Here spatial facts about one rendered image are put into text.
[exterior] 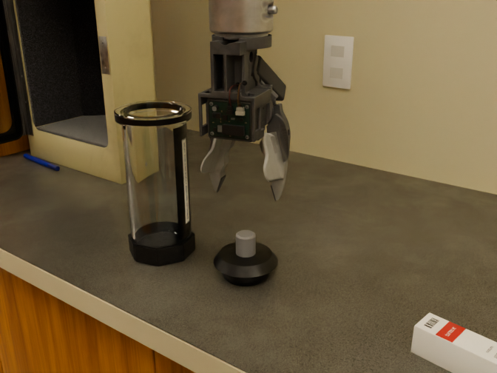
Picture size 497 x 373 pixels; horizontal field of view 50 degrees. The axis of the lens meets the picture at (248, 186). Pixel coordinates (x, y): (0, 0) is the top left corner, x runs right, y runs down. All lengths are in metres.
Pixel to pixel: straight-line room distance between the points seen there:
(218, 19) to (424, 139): 0.68
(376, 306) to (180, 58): 1.00
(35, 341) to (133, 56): 0.56
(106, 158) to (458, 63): 0.73
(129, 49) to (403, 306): 0.70
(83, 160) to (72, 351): 0.44
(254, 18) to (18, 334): 0.73
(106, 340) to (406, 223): 0.53
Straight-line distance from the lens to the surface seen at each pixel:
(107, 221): 0.97
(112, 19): 1.07
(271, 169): 0.66
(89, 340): 0.89
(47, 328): 0.99
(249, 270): 0.73
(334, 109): 1.27
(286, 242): 0.87
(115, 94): 1.08
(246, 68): 0.62
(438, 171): 1.21
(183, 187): 0.78
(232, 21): 0.62
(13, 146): 1.41
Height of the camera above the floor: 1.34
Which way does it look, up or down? 22 degrees down
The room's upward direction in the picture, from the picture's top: straight up
